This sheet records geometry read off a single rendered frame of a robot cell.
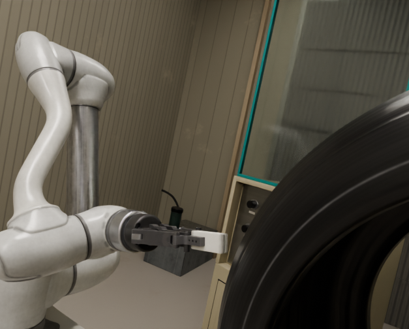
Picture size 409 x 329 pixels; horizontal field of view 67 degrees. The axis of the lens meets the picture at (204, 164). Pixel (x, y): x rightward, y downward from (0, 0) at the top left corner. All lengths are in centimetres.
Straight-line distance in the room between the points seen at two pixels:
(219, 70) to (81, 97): 331
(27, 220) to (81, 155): 42
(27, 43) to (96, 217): 56
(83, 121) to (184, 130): 330
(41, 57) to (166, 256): 273
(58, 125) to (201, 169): 337
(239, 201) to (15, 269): 89
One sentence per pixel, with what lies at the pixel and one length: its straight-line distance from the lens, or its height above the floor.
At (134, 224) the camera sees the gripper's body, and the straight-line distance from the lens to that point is 63.
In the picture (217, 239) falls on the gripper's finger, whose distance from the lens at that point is 49.
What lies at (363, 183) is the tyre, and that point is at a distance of 26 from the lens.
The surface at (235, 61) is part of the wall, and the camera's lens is 421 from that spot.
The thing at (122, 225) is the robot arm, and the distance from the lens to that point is 66.
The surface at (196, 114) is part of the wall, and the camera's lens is 426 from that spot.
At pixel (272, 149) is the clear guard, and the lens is 121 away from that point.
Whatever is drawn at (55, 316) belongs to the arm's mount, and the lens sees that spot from 115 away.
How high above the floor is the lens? 136
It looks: 3 degrees down
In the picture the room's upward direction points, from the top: 12 degrees clockwise
